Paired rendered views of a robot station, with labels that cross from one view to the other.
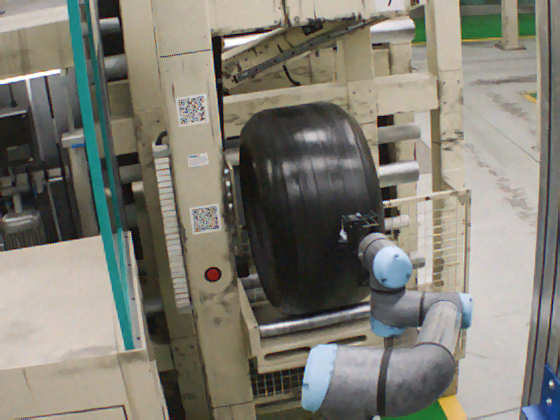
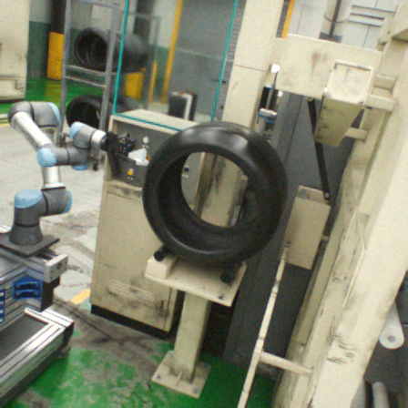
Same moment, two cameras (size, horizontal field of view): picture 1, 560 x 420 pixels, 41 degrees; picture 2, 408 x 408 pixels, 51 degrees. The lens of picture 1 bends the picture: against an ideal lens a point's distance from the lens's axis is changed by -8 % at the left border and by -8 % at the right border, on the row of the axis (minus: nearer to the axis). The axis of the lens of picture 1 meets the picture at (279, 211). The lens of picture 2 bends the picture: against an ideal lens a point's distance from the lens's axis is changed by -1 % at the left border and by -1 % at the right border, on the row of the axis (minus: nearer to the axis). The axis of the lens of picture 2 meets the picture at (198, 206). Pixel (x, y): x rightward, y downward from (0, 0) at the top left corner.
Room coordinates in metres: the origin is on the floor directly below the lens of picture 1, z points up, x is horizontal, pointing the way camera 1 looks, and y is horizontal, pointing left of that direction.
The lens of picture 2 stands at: (2.64, -1.62, 1.72)
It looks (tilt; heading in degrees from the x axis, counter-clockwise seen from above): 21 degrees down; 113
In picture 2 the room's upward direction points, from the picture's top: 12 degrees clockwise
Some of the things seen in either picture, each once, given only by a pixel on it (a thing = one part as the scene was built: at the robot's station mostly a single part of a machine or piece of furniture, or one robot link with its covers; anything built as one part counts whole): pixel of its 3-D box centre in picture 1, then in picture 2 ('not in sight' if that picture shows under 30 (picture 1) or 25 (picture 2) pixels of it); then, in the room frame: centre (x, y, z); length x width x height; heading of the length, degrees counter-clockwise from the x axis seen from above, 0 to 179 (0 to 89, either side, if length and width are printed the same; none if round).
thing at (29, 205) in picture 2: not in sight; (28, 205); (1.23, -0.27, 0.88); 0.13 x 0.12 x 0.14; 72
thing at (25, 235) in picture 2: not in sight; (25, 229); (1.22, -0.27, 0.77); 0.15 x 0.15 x 0.10
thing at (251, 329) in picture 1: (242, 306); not in sight; (1.99, 0.13, 0.90); 0.40 x 0.03 x 0.10; 10
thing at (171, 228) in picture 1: (173, 229); not in sight; (1.91, 0.28, 1.19); 0.05 x 0.04 x 0.48; 10
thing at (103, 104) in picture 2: not in sight; (109, 86); (-0.95, 3.05, 0.96); 1.36 x 0.71 x 1.92; 96
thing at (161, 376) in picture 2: not in sight; (183, 371); (1.96, 0.20, 0.02); 0.27 x 0.27 x 0.04; 10
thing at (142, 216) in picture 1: (156, 280); not in sight; (2.76, 0.50, 0.61); 0.33 x 0.06 x 0.86; 10
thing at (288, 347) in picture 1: (317, 339); (171, 253); (1.89, -0.07, 0.84); 0.36 x 0.09 x 0.06; 100
